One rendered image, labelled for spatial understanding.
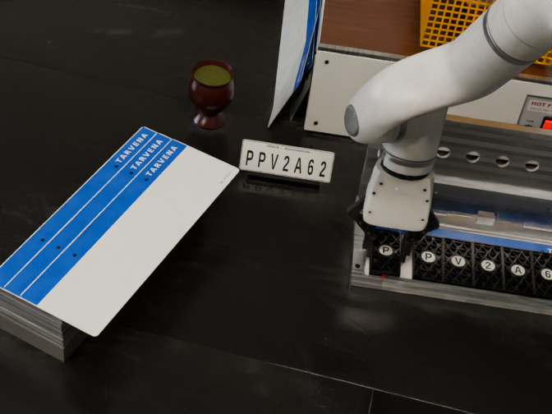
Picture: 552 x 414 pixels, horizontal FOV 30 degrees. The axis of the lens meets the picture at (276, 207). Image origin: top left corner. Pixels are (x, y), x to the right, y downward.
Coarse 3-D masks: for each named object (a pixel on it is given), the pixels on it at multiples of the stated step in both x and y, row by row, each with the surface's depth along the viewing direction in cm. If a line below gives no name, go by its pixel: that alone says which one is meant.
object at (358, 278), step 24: (456, 216) 176; (480, 216) 174; (360, 240) 169; (528, 240) 174; (360, 264) 165; (360, 288) 163; (384, 288) 162; (408, 288) 163; (480, 312) 164; (504, 312) 163; (528, 312) 162
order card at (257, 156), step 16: (256, 144) 177; (272, 144) 177; (240, 160) 179; (256, 160) 178; (272, 160) 178; (288, 160) 178; (304, 160) 178; (320, 160) 178; (288, 176) 179; (304, 176) 179; (320, 176) 179
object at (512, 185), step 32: (448, 128) 165; (480, 128) 164; (512, 128) 163; (448, 160) 169; (480, 160) 168; (512, 160) 168; (544, 160) 167; (448, 192) 171; (480, 192) 171; (512, 192) 171; (544, 192) 171; (544, 224) 173
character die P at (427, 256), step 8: (416, 240) 169; (424, 240) 170; (432, 240) 170; (440, 240) 170; (416, 248) 168; (424, 248) 168; (432, 248) 169; (440, 248) 169; (416, 256) 167; (424, 256) 167; (432, 256) 167; (440, 256) 167; (416, 264) 166; (424, 264) 166; (432, 264) 166; (440, 264) 166; (416, 272) 165; (424, 272) 165; (432, 272) 165; (440, 272) 165; (424, 280) 164; (432, 280) 163; (440, 280) 164
